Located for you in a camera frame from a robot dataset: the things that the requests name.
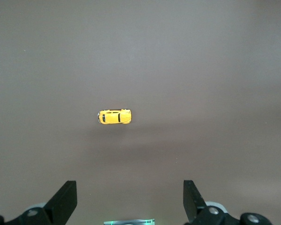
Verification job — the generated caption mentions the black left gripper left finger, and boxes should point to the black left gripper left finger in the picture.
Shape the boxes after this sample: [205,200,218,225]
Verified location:
[0,180,78,225]

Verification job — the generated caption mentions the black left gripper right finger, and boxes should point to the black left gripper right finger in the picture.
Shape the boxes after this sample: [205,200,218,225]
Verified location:
[183,180,272,225]

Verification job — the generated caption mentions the yellow beetle toy car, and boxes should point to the yellow beetle toy car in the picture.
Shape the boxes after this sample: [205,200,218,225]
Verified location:
[97,108,133,125]

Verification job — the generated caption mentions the brown table cover sheet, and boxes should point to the brown table cover sheet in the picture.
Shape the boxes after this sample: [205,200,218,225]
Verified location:
[0,0,281,225]

